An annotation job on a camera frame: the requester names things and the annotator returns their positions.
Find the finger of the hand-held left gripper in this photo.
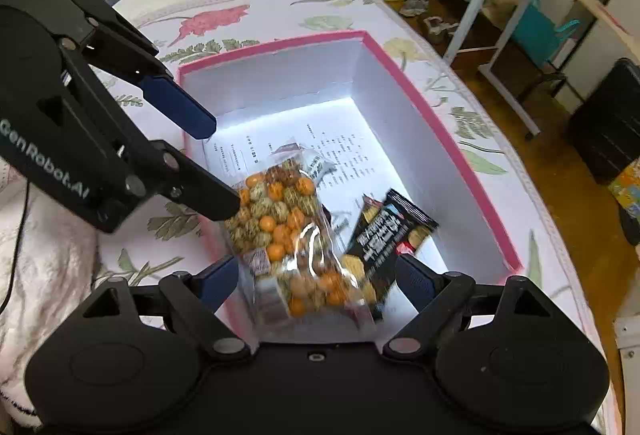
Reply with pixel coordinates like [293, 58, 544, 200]
[125, 141, 241, 222]
[60, 0, 217, 139]

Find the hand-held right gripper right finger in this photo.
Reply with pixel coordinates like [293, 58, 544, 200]
[382, 255, 566, 360]

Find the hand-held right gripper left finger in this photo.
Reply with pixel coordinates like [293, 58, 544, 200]
[75, 256, 251, 362]

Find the black cracker packet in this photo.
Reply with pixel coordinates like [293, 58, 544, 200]
[345, 189, 441, 316]

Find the white snack bar packet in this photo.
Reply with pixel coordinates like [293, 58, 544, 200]
[300, 150, 337, 188]

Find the pink cardboard box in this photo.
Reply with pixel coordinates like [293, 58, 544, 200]
[176, 30, 524, 346]

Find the white fluffy blanket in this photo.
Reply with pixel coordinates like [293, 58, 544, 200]
[0, 165, 101, 421]

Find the colourful yellow box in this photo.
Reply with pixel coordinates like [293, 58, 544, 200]
[607, 165, 640, 221]

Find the black suitcase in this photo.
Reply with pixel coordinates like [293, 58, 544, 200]
[567, 58, 640, 186]

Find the teal shopping bag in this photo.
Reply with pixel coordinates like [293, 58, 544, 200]
[510, 0, 583, 66]

